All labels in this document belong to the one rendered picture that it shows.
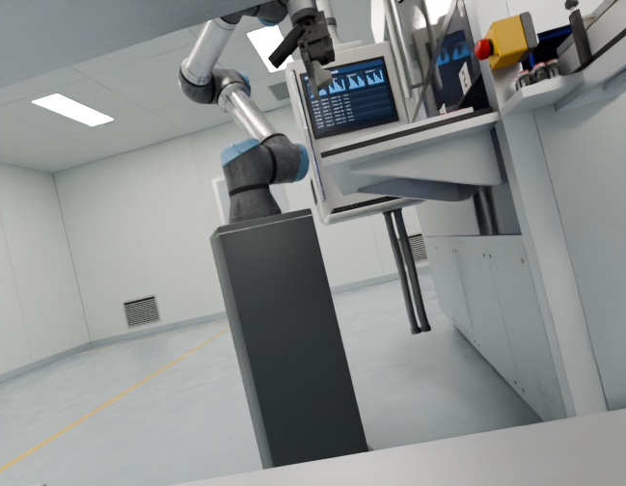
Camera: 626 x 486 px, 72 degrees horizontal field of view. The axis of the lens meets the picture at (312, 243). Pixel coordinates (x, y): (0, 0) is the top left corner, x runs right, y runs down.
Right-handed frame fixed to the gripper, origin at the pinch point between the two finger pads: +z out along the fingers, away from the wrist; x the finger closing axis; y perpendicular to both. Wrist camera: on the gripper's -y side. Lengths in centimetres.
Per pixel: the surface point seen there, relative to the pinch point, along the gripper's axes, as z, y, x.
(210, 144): -163, -206, 545
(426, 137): 19.6, 22.6, -10.6
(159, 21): 22, -4, -84
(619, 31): 17, 49, -38
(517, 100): 19.5, 38.5, -22.6
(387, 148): 19.6, 13.7, -10.6
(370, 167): 21.6, 9.4, -2.1
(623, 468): 51, 14, -90
